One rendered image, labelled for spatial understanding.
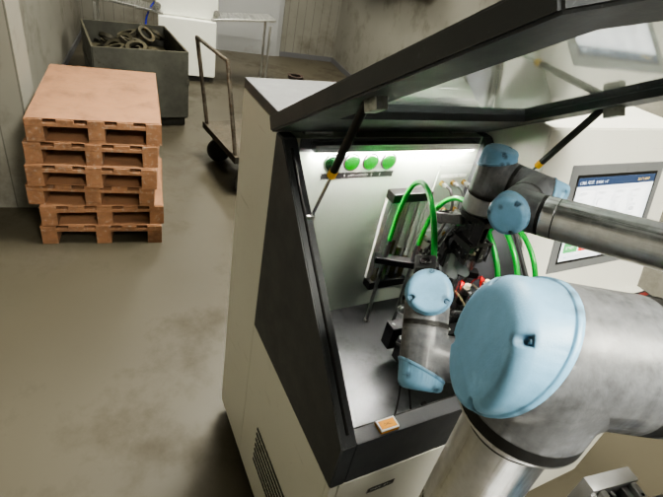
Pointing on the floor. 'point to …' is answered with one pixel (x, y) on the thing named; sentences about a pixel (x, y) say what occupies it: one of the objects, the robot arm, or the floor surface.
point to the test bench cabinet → (275, 437)
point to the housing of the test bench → (253, 228)
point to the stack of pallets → (95, 153)
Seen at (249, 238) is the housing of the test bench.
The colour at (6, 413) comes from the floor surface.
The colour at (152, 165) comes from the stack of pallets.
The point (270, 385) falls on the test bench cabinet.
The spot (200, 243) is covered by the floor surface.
